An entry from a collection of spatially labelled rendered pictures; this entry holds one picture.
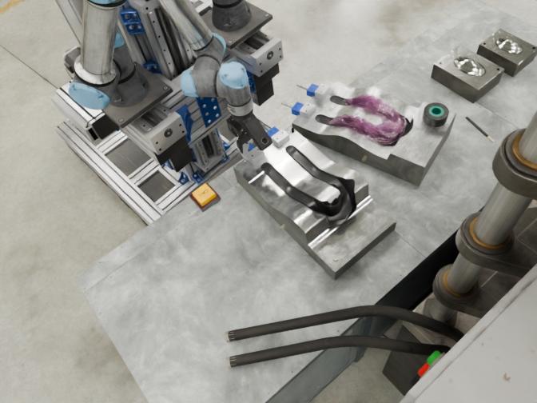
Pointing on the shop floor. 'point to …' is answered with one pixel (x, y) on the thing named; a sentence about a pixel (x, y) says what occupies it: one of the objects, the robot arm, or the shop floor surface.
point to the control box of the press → (488, 357)
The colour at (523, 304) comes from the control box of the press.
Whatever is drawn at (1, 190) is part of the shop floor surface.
